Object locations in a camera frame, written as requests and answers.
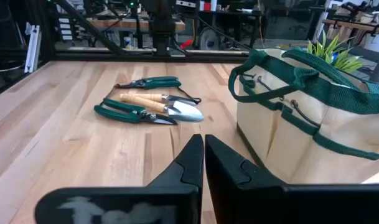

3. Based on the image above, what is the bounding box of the beige canvas green-trimmed gardening bag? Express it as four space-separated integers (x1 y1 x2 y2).
228 47 379 185

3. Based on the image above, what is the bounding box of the green-handled bypass pruner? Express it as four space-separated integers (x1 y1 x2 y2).
93 97 179 126

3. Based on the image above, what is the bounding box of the wooden side table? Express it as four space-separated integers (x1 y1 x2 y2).
322 17 379 35

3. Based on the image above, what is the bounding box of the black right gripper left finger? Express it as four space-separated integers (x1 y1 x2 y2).
34 133 205 224

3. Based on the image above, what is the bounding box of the silver aluminium extrusion post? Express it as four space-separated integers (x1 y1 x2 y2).
24 22 41 74

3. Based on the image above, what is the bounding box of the potted artificial green plant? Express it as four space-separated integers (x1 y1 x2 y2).
306 30 365 74

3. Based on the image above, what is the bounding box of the slim green shears black strap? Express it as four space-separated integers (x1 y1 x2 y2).
114 76 202 105

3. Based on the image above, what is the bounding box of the wooden workbench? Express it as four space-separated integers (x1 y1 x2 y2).
88 17 186 32

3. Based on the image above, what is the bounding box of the black metal table frame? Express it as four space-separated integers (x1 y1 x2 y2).
36 0 252 64

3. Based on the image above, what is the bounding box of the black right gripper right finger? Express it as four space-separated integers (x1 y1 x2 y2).
204 134 379 224

